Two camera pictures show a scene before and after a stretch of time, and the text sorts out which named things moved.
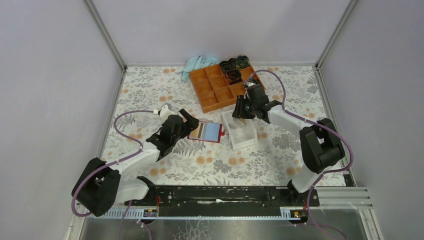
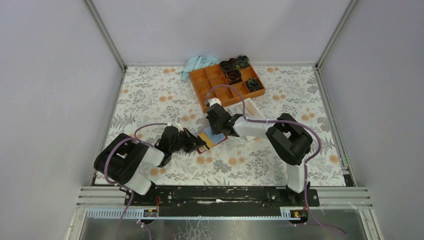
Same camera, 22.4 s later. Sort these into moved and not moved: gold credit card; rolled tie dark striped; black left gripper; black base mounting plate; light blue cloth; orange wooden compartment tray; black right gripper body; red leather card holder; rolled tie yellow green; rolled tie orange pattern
Moved: gold credit card; red leather card holder; black right gripper body; black left gripper
Not moved: light blue cloth; rolled tie orange pattern; rolled tie yellow green; rolled tie dark striped; black base mounting plate; orange wooden compartment tray
